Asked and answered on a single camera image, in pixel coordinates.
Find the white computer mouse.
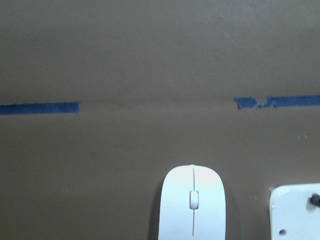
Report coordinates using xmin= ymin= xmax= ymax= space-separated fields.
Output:
xmin=158 ymin=165 xmax=226 ymax=240

